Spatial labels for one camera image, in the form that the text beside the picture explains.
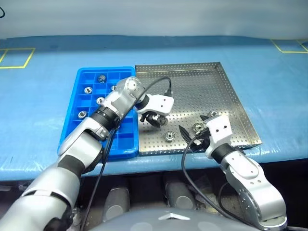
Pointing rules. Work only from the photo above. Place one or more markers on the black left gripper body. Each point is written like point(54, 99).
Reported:
point(148, 115)

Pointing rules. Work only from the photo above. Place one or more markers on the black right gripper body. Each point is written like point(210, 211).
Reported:
point(203, 140)

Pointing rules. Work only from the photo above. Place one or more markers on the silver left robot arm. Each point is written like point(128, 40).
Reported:
point(79, 144)

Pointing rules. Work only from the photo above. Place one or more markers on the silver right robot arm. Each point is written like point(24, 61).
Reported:
point(252, 187)

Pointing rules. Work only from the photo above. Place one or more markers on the perforated steel tray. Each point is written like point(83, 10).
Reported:
point(204, 91)

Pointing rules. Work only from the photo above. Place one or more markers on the blue plastic compartment tray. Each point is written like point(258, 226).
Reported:
point(125, 144)

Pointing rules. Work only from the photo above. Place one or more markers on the silver nut middle compartment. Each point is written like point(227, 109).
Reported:
point(99, 100)

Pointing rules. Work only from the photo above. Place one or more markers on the silver nut compartment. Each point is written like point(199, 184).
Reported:
point(82, 114)
point(99, 100)
point(88, 90)

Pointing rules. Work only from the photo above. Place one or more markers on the grey rounded robot leg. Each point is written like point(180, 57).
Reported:
point(116, 204)
point(179, 197)

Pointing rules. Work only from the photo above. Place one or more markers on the silver nut upper compartment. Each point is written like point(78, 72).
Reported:
point(88, 90)

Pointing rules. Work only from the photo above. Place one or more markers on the silver nut lower compartment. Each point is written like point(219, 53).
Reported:
point(82, 114)

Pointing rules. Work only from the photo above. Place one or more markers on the grey robot torso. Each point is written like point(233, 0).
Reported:
point(144, 221)

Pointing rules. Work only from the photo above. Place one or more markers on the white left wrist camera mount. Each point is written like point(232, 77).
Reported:
point(161, 103)

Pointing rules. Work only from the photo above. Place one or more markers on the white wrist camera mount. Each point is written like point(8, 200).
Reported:
point(161, 103)
point(220, 132)

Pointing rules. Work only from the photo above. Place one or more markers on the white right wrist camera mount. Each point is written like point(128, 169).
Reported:
point(220, 132)

